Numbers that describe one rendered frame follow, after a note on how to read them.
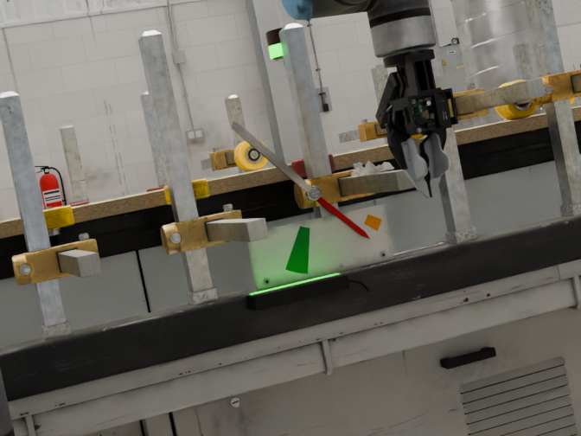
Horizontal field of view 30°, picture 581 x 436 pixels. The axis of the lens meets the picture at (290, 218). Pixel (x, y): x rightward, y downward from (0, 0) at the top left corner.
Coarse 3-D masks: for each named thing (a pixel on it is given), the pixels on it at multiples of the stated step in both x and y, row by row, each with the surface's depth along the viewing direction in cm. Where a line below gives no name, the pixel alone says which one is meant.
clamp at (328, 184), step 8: (320, 176) 189; (328, 176) 190; (336, 176) 190; (344, 176) 190; (296, 184) 191; (312, 184) 189; (320, 184) 189; (328, 184) 190; (336, 184) 190; (296, 192) 192; (328, 192) 190; (336, 192) 190; (296, 200) 192; (304, 200) 188; (328, 200) 190; (336, 200) 190; (344, 200) 191
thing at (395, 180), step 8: (352, 176) 185; (360, 176) 181; (368, 176) 177; (376, 176) 174; (384, 176) 171; (392, 176) 168; (400, 176) 167; (344, 184) 188; (352, 184) 185; (360, 184) 181; (368, 184) 178; (376, 184) 175; (384, 184) 172; (392, 184) 169; (400, 184) 167; (408, 184) 167; (344, 192) 189; (352, 192) 185; (360, 192) 182; (368, 192) 178; (376, 192) 175
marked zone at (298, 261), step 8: (304, 232) 188; (296, 240) 188; (304, 240) 188; (296, 248) 188; (304, 248) 188; (296, 256) 188; (304, 256) 188; (288, 264) 187; (296, 264) 188; (304, 264) 188; (304, 272) 188
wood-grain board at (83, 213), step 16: (576, 112) 228; (480, 128) 221; (496, 128) 222; (512, 128) 223; (528, 128) 225; (384, 144) 281; (336, 160) 211; (352, 160) 212; (224, 176) 256; (240, 176) 205; (256, 176) 206; (272, 176) 207; (144, 192) 269; (160, 192) 201; (224, 192) 204; (80, 208) 196; (96, 208) 197; (112, 208) 198; (128, 208) 199; (144, 208) 200; (0, 224) 192; (16, 224) 193
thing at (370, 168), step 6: (384, 162) 178; (360, 168) 182; (366, 168) 177; (372, 168) 176; (378, 168) 179; (384, 168) 177; (390, 168) 177; (354, 174) 179; (360, 174) 177; (366, 174) 175
